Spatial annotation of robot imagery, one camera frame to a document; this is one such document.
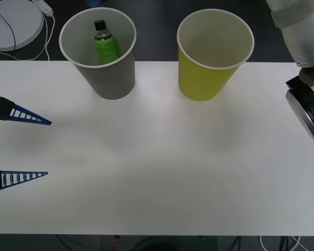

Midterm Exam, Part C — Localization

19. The green bottle with black cap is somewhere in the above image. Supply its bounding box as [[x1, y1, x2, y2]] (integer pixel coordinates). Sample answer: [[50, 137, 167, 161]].
[[93, 19, 119, 63]]

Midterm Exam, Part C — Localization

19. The white round base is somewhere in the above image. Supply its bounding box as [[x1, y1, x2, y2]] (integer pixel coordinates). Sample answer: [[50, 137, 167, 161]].
[[0, 0, 45, 52]]

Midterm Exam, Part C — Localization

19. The black cable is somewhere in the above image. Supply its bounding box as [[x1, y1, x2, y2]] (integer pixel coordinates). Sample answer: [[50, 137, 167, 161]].
[[0, 4, 17, 51]]

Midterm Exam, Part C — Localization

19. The white cable with switch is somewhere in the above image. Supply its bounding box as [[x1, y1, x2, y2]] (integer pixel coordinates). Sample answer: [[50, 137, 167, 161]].
[[0, 0, 55, 62]]

